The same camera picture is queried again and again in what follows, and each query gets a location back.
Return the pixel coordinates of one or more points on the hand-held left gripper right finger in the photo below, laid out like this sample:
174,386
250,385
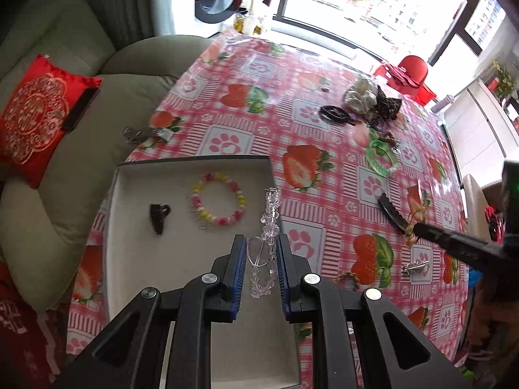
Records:
284,277

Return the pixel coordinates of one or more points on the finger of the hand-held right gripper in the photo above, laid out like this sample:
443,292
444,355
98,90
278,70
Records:
454,241

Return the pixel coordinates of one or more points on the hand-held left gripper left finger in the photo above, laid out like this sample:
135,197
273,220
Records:
239,277

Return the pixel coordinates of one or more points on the silver metal hair clip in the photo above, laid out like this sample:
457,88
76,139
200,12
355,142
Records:
415,268

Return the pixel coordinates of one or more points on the black wavy hair clip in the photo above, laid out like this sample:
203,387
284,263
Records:
393,210

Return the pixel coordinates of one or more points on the green translucent bangle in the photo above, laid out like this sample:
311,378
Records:
375,162

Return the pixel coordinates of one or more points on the white shallow tray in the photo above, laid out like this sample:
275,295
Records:
162,186

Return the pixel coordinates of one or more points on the person's right forearm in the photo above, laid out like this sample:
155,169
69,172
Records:
484,312

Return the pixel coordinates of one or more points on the strawberry printed tablecloth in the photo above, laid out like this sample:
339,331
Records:
324,219

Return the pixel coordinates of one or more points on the white side cabinet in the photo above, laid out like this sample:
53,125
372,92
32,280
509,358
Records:
482,129

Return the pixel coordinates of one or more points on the small black hair claw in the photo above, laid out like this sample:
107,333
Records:
158,219

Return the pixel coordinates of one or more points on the black lace scrunchie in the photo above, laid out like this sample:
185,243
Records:
387,105

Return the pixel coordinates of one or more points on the red plastic chair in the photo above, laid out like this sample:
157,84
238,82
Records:
409,75

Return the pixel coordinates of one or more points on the silver clip at table edge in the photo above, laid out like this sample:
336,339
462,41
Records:
142,134

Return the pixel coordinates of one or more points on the cream scrunchie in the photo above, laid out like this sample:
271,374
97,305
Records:
361,95

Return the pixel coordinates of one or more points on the beige sofa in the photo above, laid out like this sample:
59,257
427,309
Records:
61,210

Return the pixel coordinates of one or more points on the red patterned blanket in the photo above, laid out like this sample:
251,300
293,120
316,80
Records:
24,332

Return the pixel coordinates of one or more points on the black phone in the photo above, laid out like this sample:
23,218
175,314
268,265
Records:
81,107

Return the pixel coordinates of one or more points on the large glass window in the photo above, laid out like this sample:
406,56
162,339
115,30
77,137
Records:
365,4

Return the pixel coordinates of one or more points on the red embroidered cushion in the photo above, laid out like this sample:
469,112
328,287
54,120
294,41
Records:
32,117

